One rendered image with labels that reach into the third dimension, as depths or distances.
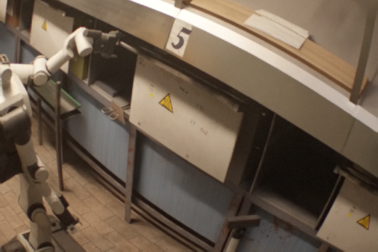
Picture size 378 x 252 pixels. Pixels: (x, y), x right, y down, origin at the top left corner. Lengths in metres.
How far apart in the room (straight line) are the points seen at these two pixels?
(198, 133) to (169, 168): 0.56
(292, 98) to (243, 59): 0.24
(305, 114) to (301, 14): 0.42
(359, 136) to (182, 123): 1.06
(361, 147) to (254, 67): 0.55
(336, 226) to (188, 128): 0.94
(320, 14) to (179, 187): 1.42
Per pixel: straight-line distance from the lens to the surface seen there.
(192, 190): 2.79
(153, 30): 2.10
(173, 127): 2.43
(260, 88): 1.82
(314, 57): 1.74
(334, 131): 1.69
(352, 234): 2.08
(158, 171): 2.92
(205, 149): 2.34
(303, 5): 1.97
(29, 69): 2.17
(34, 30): 3.40
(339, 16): 1.94
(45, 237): 2.63
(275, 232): 2.56
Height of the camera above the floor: 2.37
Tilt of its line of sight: 30 degrees down
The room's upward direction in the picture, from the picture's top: 10 degrees clockwise
